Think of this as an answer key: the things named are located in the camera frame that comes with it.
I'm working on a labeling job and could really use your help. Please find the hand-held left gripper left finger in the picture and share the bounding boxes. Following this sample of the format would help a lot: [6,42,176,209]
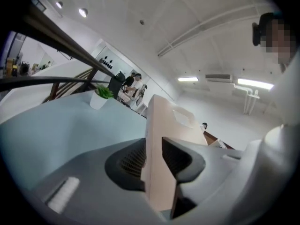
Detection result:
[30,136,165,225]

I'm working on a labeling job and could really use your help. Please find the black head-worn camera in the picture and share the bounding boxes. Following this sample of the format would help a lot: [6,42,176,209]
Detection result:
[251,12,275,47]

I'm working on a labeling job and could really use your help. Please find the dark wooden handrail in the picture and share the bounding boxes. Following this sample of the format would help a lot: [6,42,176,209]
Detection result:
[22,5,115,78]

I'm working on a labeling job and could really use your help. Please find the green plant in white pot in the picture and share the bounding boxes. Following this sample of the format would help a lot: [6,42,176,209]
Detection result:
[90,83,115,110]

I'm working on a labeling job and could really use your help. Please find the brown wooden partition edge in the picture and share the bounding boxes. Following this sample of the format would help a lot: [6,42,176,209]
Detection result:
[202,129,236,150]

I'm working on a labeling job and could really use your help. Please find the white wall pipes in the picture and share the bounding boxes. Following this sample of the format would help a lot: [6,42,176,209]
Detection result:
[233,82,261,116]

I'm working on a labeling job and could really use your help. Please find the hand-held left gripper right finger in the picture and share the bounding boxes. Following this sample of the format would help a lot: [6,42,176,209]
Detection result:
[161,136,245,225]

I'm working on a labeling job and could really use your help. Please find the long fluorescent ceiling light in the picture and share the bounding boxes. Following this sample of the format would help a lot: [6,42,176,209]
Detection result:
[237,78,275,90]
[177,76,200,83]

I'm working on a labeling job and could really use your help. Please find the black backpack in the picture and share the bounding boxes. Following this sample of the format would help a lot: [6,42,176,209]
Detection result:
[107,71,127,100]

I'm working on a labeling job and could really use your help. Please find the row of black wall items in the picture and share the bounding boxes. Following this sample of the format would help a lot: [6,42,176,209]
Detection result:
[98,54,114,69]

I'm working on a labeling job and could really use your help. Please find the white air conditioner unit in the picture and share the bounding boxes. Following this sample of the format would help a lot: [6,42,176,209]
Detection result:
[205,73,233,83]

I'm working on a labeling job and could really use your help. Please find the white ceiling conduit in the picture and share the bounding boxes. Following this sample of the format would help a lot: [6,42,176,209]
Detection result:
[157,3,270,58]

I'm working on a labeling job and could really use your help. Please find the beige pink folder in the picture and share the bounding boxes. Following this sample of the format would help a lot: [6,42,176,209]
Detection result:
[140,94,209,214]

